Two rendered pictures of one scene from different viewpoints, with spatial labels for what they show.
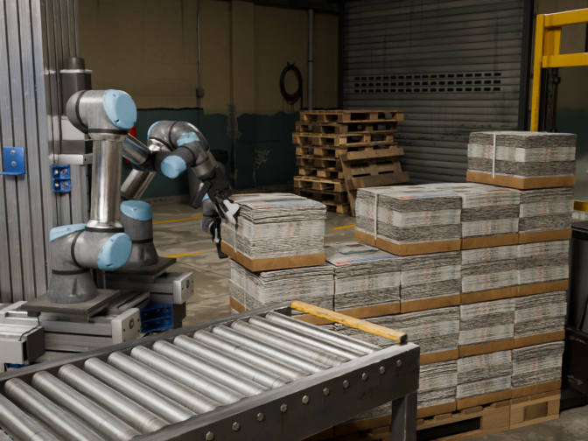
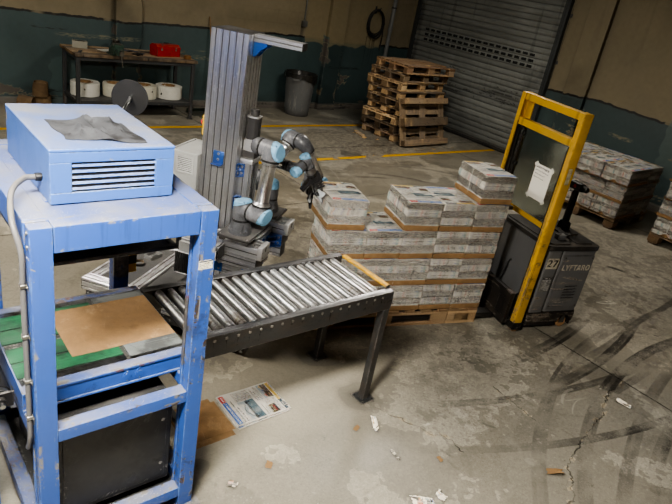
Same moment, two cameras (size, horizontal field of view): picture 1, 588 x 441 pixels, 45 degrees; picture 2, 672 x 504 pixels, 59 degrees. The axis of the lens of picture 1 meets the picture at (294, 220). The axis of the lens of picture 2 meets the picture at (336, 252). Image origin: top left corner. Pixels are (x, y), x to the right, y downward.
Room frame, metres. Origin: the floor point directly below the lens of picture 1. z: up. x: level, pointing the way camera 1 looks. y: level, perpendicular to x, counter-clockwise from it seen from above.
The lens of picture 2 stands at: (-1.42, 0.09, 2.43)
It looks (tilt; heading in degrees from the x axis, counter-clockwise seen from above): 24 degrees down; 359
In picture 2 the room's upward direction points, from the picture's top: 11 degrees clockwise
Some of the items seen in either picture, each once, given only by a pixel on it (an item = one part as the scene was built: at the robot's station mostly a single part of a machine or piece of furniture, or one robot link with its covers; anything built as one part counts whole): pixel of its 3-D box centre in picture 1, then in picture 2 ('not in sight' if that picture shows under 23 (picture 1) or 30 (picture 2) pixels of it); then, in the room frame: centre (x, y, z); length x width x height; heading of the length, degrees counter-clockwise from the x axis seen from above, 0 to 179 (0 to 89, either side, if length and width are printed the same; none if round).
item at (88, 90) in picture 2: not in sight; (130, 77); (7.60, 3.52, 0.55); 1.80 x 0.70 x 1.09; 132
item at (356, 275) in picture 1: (374, 345); (382, 269); (2.86, -0.34, 0.42); 1.17 x 0.39 x 0.83; 114
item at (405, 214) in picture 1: (406, 218); (413, 207); (2.92, -0.47, 0.95); 0.38 x 0.29 x 0.23; 23
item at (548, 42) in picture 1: (539, 190); (499, 193); (3.64, -1.27, 0.97); 0.09 x 0.09 x 1.75; 24
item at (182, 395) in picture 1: (162, 386); (284, 291); (1.56, 0.31, 0.77); 0.47 x 0.05 x 0.05; 42
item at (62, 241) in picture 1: (71, 245); (243, 208); (2.17, 0.69, 0.98); 0.13 x 0.12 x 0.14; 63
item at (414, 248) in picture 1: (405, 239); (410, 218); (2.92, -0.47, 0.86); 0.38 x 0.29 x 0.04; 23
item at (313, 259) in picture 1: (281, 257); (342, 222); (2.56, 0.05, 0.86); 0.29 x 0.16 x 0.04; 113
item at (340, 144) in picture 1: (348, 158); (406, 99); (9.64, -0.74, 0.65); 1.33 x 0.94 x 1.30; 136
